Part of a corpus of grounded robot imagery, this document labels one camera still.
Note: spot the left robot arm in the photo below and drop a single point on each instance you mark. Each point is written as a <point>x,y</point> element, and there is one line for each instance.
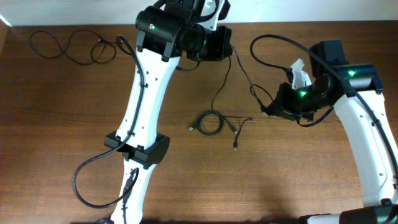
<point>165,30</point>

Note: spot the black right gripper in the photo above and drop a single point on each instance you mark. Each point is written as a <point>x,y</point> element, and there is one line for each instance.
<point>284,104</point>

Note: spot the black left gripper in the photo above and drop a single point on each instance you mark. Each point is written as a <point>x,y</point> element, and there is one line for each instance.
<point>219,43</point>

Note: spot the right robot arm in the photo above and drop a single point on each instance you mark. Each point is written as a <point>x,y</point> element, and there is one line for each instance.
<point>354,93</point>

